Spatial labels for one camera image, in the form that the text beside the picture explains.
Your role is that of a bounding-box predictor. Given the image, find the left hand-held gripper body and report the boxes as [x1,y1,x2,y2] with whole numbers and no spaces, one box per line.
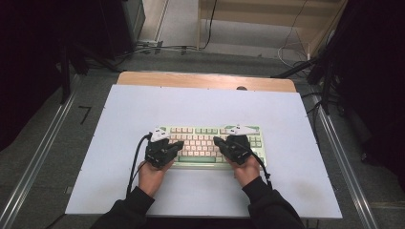
[144,126,174,170]

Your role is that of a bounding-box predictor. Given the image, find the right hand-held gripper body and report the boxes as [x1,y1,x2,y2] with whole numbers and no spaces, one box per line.
[224,124,260,167]

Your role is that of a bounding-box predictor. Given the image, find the green and pink keyboard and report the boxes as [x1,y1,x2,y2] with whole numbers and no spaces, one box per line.
[152,124,267,170]

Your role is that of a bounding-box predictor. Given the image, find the person's right hand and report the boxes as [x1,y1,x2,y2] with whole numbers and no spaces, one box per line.
[226,155,261,189]

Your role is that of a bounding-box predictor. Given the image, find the person's left hand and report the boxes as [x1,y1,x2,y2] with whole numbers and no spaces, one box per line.
[138,158,176,198]

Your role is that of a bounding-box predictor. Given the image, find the white table cover board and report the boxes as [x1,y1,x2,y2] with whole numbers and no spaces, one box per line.
[64,83,344,220]

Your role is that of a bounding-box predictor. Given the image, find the black metal stand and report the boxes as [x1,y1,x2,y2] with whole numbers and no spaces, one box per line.
[271,56,338,116]

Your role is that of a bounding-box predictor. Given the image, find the wooden shelf unit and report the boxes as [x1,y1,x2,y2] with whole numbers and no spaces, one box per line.
[196,0,349,60]

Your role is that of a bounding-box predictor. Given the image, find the black cabinet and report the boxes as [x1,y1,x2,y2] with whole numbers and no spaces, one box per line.
[97,0,147,61]

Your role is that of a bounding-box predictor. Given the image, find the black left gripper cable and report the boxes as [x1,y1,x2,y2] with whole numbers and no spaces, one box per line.
[125,133,154,198]

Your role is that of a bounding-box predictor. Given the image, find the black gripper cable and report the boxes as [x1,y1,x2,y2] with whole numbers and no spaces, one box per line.
[125,133,154,198]
[235,141,272,191]

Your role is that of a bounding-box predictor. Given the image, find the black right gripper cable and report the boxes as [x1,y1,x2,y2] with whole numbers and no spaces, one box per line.
[235,141,272,191]

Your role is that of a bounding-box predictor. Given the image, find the floor cable bundle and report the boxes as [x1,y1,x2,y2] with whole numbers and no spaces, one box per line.
[116,39,199,62]

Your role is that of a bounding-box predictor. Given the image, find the metal floor rail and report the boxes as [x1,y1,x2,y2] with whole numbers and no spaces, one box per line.
[309,94,380,229]
[0,75,81,229]

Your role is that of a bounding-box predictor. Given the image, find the black hanging cable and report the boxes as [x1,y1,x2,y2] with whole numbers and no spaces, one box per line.
[201,0,220,51]

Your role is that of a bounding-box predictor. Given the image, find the white cable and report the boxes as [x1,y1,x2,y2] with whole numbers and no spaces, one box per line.
[276,0,312,70]

